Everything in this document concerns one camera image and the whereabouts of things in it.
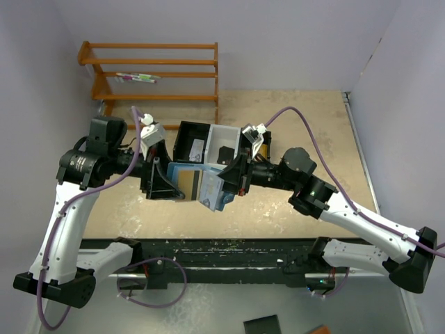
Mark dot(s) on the orange card holder on floor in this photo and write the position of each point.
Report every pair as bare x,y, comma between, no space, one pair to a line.
322,329

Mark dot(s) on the gold credit card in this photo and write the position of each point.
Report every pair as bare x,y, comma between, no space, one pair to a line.
263,151

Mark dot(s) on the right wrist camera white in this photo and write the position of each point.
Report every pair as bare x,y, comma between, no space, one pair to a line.
256,135

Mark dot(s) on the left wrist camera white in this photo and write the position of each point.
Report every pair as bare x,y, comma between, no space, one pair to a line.
151,133

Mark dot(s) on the black VIP credit card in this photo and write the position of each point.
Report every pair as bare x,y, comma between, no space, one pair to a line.
225,155

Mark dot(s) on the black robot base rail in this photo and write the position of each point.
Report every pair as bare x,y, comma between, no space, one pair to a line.
227,261

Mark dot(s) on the blue leather card holder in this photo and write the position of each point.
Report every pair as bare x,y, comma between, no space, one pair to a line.
211,194

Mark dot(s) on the orange wooden rack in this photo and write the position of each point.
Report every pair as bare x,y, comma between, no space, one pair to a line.
101,89

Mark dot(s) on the gold card with black stripe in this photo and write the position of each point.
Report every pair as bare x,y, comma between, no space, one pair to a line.
189,182

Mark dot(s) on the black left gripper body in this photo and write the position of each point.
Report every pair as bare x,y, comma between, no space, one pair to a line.
147,174

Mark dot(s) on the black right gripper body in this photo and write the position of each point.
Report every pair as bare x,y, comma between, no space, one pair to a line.
245,177

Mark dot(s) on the silver VIP credit card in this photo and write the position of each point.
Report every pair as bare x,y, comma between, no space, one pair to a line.
196,151

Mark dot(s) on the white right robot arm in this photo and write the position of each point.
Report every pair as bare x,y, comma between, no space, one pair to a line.
403,254

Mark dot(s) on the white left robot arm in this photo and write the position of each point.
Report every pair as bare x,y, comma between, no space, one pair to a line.
96,162

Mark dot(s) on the coloured markers on rack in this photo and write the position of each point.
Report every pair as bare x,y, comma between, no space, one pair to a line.
138,77

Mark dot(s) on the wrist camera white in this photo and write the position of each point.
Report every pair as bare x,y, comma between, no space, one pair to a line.
256,135
151,133

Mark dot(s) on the three-compartment sorting tray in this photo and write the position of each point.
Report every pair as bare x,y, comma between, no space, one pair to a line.
214,136

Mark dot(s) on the black card holder on floor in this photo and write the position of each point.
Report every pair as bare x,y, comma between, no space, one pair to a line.
263,325

